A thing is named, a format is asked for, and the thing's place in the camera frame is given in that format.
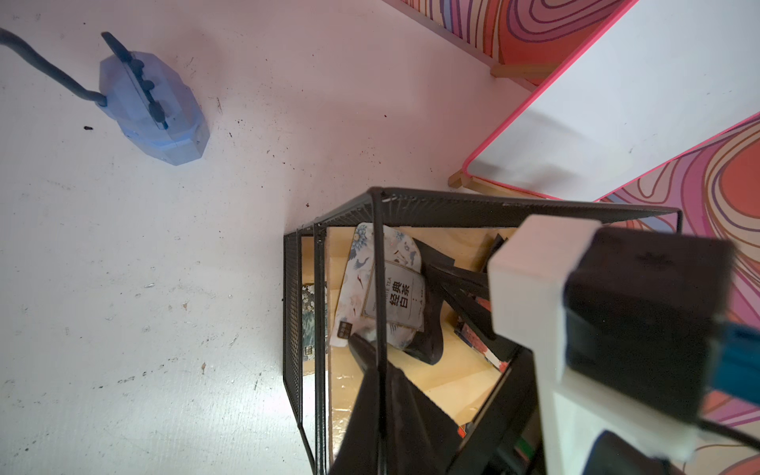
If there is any green tea bag lower shelf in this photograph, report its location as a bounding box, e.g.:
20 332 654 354
302 284 316 362

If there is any white board pink frame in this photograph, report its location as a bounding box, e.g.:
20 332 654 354
463 1 759 201

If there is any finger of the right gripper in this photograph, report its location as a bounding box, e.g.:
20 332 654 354
447 350 543 474
330 334 461 474

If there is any black wire two-tier shelf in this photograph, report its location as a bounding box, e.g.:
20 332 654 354
283 188 666 474

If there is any red tea bag shelf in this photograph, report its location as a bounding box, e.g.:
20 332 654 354
454 320 515 373

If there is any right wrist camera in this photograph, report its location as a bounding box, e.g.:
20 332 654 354
488 215 759 474

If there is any white patterned tea bag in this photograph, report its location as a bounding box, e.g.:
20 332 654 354
330 223 454 365

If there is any blue brush holder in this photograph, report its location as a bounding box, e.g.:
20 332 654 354
1 29 210 166

